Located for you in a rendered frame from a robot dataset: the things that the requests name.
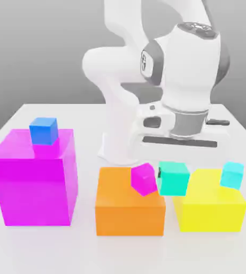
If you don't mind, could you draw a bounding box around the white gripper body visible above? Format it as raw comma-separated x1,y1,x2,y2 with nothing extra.
137,132,231,166

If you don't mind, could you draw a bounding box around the small teal cube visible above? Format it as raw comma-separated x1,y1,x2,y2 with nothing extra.
157,161,191,197

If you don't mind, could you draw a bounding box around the small magenta cube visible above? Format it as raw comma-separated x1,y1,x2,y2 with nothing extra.
130,162,158,197

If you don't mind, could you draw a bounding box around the small cyan cube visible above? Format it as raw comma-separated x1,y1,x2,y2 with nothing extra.
219,161,245,191

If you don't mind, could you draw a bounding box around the small blue cube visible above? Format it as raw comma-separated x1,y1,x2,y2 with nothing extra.
29,117,59,146

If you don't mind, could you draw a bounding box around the large yellow box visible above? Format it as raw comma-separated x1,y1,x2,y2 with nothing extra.
171,168,246,233

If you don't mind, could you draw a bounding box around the large orange box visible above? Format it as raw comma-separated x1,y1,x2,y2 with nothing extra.
94,166,166,237

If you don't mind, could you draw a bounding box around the large magenta box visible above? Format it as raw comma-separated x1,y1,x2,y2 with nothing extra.
0,128,79,227

